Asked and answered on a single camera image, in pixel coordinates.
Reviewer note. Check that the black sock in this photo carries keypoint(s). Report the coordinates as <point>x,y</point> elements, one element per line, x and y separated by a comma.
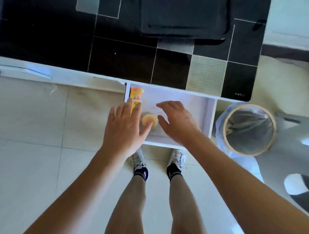
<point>173,171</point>
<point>141,173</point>

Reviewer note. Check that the clear plastic bin liner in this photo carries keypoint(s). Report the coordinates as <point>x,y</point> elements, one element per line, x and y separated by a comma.
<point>221,135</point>

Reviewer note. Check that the person's right thumb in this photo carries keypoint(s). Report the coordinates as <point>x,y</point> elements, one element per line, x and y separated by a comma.
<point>163,124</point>

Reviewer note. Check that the person's left leg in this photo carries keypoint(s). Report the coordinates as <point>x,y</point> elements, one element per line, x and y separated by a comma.
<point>130,207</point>

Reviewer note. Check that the round pastry in clear wrapper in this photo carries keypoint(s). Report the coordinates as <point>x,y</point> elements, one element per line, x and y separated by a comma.
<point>151,120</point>

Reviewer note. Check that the white table with black tiles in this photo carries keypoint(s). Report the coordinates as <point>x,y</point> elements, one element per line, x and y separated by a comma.
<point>72,41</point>

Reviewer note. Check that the white right sneaker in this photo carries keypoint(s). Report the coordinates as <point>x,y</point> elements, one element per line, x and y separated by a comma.
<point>178,158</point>

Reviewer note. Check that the white sneaker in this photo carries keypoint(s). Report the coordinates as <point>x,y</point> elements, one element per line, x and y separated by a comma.
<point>138,159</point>
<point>178,158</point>

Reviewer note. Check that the person's left hand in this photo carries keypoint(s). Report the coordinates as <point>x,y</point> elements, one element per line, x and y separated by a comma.
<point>123,130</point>

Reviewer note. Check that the white open drawer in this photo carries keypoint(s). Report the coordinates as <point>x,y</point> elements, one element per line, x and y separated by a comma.
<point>193,108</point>

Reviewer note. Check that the person's left forearm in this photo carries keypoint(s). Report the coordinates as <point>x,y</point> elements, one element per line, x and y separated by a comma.
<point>79,188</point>

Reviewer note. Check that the person's right leg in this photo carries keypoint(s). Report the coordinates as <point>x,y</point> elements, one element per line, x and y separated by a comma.
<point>184,207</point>

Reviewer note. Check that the person's leg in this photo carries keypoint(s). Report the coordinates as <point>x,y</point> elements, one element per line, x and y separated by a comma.
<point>184,207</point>
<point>130,207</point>

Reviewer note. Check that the black left sock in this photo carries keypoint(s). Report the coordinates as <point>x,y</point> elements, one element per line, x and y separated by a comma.
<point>141,173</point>

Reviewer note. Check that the person's right hand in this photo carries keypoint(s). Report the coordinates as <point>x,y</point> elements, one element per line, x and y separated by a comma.
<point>179,124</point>

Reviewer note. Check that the yellow snack packet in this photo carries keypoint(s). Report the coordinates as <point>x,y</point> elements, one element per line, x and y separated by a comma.
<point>136,97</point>

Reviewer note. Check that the black tray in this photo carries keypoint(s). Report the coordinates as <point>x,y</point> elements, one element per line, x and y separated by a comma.
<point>184,19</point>

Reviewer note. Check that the person's left middle finger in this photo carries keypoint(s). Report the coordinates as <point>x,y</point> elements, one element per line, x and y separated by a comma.
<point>128,108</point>

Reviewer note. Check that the waste bin with wooden rim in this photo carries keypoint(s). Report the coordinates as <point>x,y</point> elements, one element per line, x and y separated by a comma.
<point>249,130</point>

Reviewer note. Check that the person's right forearm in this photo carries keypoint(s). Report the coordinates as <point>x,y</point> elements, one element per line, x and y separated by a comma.
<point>241,190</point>

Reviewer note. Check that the person's left thumb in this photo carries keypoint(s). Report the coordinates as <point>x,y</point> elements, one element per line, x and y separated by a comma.
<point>146,131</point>

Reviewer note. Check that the black right sock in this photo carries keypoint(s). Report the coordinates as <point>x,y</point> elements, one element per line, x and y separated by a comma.
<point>173,171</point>

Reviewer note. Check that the white left sneaker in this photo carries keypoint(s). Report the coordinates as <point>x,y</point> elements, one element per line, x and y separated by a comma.
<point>138,159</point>

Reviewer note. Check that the person's left little finger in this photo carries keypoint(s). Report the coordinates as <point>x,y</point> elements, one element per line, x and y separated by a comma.
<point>111,117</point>

